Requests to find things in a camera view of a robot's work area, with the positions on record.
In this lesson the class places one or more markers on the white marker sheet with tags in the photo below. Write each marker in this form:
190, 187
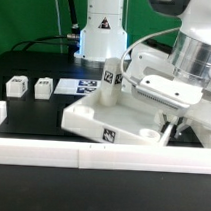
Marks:
76, 86

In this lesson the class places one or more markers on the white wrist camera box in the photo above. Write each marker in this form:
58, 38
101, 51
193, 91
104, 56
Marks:
170, 93

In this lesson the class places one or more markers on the white U-shaped fence wall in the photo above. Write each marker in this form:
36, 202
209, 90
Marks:
101, 155

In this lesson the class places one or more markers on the white square table top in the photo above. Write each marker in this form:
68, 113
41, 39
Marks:
129, 122

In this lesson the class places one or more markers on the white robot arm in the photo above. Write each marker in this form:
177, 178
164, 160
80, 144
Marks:
104, 38

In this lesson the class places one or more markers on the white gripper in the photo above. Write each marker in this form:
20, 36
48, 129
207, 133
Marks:
147, 61

